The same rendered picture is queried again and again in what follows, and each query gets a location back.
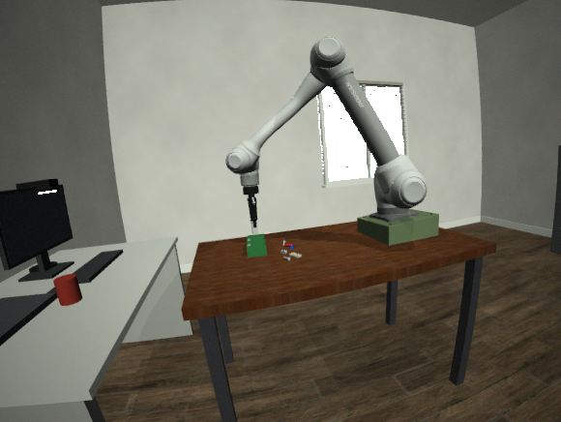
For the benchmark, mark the green rack of bins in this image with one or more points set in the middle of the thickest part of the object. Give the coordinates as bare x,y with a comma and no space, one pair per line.
256,245

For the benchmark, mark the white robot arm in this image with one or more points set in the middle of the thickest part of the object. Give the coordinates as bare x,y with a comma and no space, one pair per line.
403,185

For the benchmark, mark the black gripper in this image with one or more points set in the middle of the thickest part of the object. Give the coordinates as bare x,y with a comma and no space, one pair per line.
251,191

